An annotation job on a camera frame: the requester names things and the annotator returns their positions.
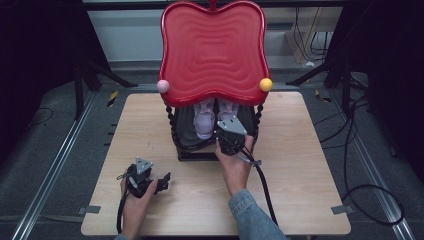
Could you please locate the yellow and black tape strip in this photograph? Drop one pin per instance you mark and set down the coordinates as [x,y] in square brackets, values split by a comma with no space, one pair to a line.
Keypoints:
[112,98]
[322,96]

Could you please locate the purple child sandal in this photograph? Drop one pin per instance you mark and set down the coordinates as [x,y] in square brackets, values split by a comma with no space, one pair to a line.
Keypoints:
[204,120]
[227,111]

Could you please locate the grey tape piece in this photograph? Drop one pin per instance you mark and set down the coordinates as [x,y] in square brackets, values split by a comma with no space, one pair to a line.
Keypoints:
[341,209]
[90,209]

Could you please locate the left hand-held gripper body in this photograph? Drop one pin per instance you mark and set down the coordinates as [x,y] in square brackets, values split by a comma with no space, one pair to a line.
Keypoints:
[140,175]

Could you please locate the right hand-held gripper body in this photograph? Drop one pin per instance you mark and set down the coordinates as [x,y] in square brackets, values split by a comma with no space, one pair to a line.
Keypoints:
[231,133]

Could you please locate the red and black two-tier rack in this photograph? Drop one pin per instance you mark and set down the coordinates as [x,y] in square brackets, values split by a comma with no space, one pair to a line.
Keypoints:
[213,53]

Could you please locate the aluminium floor rail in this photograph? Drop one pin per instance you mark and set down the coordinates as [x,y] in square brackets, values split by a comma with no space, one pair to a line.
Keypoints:
[53,166]
[370,166]

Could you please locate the person's right hand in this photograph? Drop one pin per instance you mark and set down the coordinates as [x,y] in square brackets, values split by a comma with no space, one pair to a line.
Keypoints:
[236,173]

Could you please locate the black curtain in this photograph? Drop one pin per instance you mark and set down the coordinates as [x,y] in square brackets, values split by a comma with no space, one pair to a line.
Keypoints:
[36,66]
[393,83]

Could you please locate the black metal stand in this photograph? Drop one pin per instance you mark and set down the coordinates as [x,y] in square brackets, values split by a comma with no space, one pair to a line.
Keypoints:
[79,90]
[346,83]

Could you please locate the person's left hand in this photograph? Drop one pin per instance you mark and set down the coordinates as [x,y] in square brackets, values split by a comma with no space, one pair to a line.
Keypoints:
[135,213]

